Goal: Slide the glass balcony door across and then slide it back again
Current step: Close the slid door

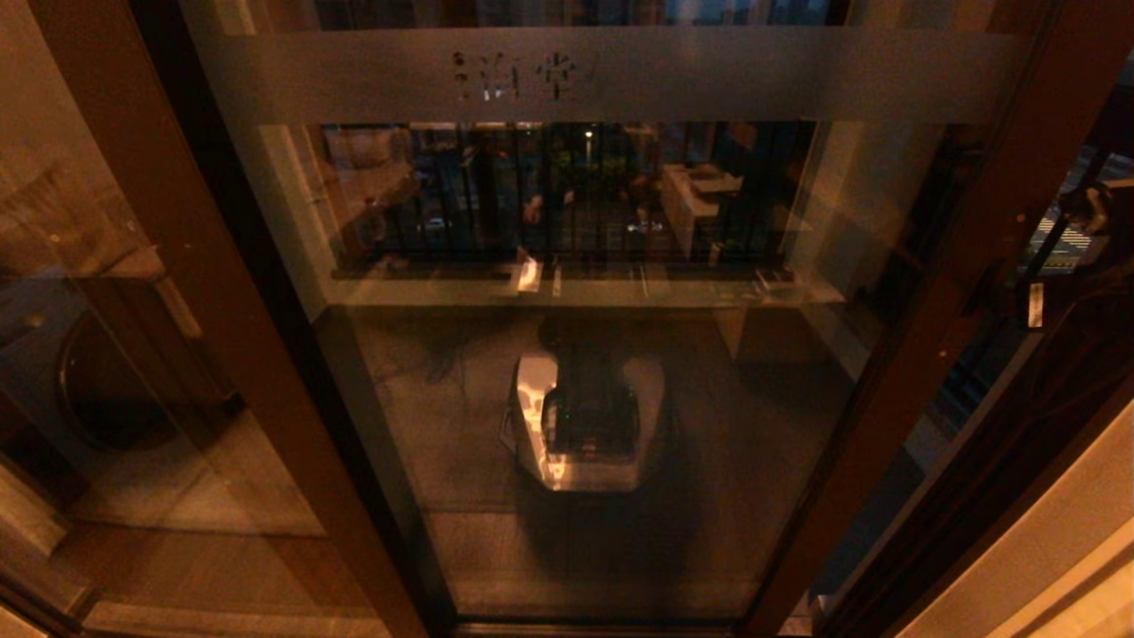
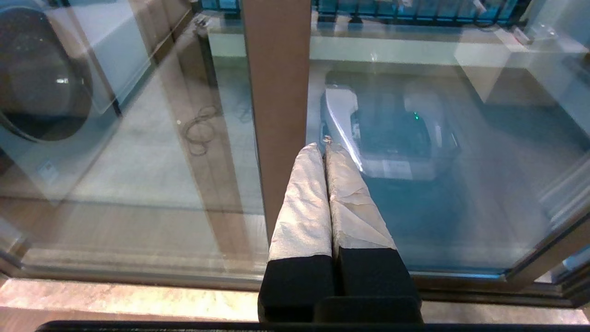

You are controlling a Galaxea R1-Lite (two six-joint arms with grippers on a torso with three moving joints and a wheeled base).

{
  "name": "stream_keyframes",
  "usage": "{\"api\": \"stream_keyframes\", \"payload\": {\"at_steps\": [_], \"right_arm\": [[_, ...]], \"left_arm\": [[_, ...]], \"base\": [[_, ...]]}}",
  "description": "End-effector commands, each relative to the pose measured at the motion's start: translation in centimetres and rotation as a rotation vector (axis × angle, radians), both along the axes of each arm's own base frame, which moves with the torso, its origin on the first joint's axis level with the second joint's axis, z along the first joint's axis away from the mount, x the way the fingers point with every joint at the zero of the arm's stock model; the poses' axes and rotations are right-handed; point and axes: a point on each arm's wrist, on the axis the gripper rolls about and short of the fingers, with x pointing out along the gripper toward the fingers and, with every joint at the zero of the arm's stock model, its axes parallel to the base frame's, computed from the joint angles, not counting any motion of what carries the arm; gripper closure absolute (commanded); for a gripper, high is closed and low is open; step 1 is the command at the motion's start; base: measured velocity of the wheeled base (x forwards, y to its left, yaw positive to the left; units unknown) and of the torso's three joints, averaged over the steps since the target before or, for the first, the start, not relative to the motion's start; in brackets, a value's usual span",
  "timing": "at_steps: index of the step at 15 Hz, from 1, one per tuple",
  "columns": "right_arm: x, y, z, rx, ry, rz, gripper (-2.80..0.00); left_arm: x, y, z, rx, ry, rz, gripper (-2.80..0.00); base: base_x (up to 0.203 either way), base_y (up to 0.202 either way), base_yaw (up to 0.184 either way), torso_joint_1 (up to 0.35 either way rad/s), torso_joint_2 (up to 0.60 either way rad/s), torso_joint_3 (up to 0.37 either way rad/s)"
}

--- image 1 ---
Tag brown framed sliding glass door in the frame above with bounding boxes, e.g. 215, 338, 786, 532
0, 0, 1134, 638

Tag brown framed fixed glass panel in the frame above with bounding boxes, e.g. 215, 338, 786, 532
0, 0, 453, 638

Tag dark brown door jamb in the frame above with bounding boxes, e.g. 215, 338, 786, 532
824, 337, 1134, 638

